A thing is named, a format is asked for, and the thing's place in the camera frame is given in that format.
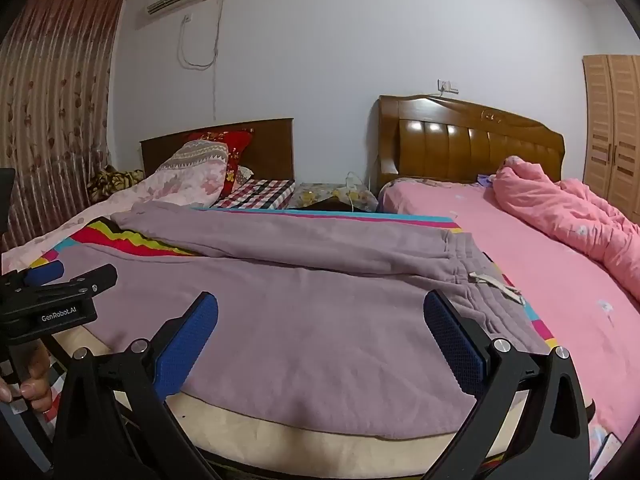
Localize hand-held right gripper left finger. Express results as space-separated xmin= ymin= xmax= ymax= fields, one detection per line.
xmin=52 ymin=290 xmax=222 ymax=480

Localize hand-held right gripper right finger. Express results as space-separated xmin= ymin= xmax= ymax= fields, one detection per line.
xmin=422 ymin=287 xmax=593 ymax=480

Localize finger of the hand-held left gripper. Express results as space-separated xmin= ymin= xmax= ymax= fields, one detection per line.
xmin=24 ymin=259 xmax=66 ymax=288
xmin=64 ymin=263 xmax=119 ymax=296

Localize purple pants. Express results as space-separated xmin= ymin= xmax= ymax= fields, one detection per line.
xmin=50 ymin=200 xmax=551 ymax=436

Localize person's left hand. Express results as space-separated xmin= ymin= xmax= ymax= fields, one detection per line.
xmin=0 ymin=342 xmax=54 ymax=415

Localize striped multicolour blanket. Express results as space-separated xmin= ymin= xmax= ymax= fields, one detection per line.
xmin=27 ymin=205 xmax=561 ymax=478

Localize pale pink floral sheet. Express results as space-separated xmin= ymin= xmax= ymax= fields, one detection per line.
xmin=0 ymin=175 xmax=221 ymax=273

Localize brown yellow patterned blanket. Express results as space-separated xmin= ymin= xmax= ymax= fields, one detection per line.
xmin=87 ymin=164 xmax=147 ymax=201

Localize pink bed sheet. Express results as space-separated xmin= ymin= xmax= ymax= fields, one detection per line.
xmin=377 ymin=177 xmax=640 ymax=441

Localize brown floral curtain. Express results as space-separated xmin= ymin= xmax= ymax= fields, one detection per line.
xmin=0 ymin=0 xmax=126 ymax=251

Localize red plaid cloth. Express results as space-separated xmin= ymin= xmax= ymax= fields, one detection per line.
xmin=212 ymin=178 xmax=296 ymax=211

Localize red floral pillow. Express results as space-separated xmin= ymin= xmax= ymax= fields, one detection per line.
xmin=182 ymin=129 xmax=255 ymax=198

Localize glossy wooden headboard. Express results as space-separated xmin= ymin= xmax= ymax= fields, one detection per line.
xmin=376 ymin=94 xmax=566 ymax=193

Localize dark brown wooden headboard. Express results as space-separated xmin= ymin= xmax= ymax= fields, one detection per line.
xmin=139 ymin=118 xmax=296 ymax=196

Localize light wooden wardrobe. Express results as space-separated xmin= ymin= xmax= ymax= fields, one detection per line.
xmin=582 ymin=54 xmax=640 ymax=221

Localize white charger cable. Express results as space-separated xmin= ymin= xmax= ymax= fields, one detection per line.
xmin=342 ymin=171 xmax=373 ymax=211

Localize white air conditioner cable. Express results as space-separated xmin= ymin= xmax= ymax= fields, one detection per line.
xmin=178 ymin=0 xmax=224 ymax=121

